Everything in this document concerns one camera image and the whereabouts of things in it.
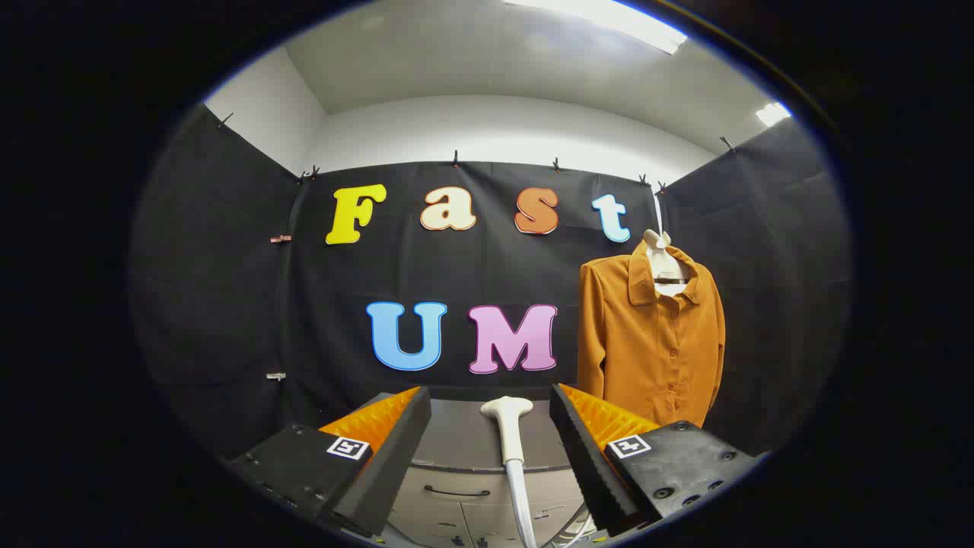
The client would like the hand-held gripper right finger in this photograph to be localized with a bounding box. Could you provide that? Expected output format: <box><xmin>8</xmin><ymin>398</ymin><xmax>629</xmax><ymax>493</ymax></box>
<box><xmin>549</xmin><ymin>384</ymin><xmax>762</xmax><ymax>536</ymax></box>

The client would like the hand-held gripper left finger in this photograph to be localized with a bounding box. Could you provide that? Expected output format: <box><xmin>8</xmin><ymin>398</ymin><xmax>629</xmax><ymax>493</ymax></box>
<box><xmin>224</xmin><ymin>386</ymin><xmax>432</xmax><ymax>538</ymax></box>

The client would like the white garment steamer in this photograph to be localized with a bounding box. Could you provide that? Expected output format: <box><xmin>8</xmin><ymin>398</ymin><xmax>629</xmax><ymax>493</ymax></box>
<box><xmin>480</xmin><ymin>396</ymin><xmax>538</xmax><ymax>548</ymax></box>

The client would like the orange button shirt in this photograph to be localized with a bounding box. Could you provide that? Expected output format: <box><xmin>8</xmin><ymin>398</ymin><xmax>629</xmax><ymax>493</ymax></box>
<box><xmin>576</xmin><ymin>240</ymin><xmax>726</xmax><ymax>429</ymax></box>

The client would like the grey cabinet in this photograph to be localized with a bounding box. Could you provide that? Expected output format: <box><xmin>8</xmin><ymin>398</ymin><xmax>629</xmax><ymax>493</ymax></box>
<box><xmin>373</xmin><ymin>392</ymin><xmax>610</xmax><ymax>548</ymax></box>

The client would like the white mannequin torso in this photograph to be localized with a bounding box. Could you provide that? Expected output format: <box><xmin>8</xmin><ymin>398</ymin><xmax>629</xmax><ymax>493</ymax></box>
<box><xmin>643</xmin><ymin>194</ymin><xmax>695</xmax><ymax>298</ymax></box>

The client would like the black backdrop cloth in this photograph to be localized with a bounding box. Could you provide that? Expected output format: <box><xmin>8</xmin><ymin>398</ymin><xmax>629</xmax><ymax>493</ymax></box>
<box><xmin>129</xmin><ymin>103</ymin><xmax>853</xmax><ymax>473</ymax></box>

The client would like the row of black clips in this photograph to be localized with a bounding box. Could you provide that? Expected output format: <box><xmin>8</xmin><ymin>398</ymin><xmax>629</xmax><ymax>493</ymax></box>
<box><xmin>217</xmin><ymin>113</ymin><xmax>737</xmax><ymax>187</ymax></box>

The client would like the long ceiling light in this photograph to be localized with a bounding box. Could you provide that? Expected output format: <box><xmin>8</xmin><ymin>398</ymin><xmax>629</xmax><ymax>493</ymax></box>
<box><xmin>502</xmin><ymin>0</ymin><xmax>689</xmax><ymax>56</ymax></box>

